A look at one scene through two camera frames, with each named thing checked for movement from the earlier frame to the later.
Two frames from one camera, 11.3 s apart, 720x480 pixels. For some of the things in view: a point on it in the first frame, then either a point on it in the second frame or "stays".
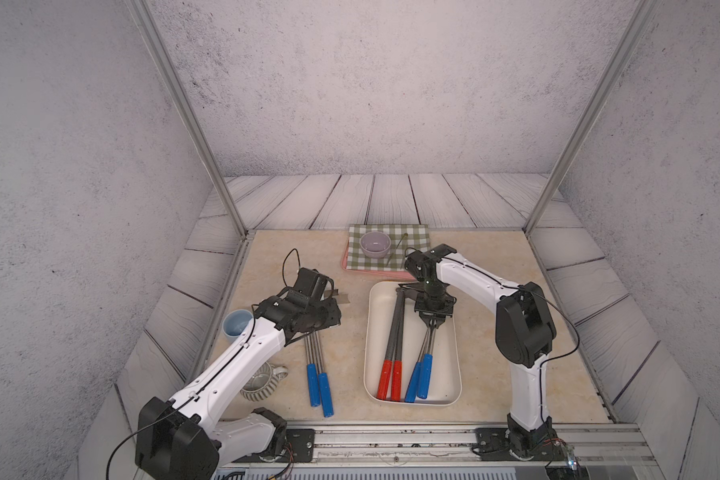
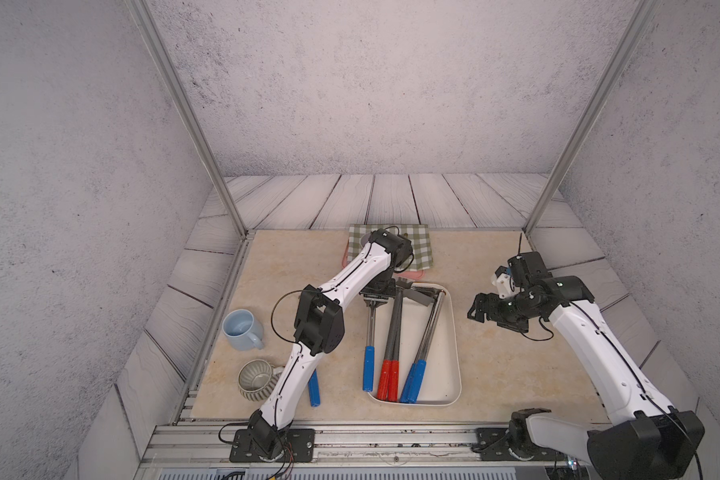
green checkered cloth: [402, 237] stays
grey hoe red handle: [397, 371] stays
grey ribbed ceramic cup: [263, 383] stays
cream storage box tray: [447, 364] stays
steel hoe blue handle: [323, 382] to [369, 351]
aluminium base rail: [442, 447] stays
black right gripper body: [430, 305] to [509, 313]
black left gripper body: [322, 315] to [381, 288]
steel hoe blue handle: [411, 392] stays
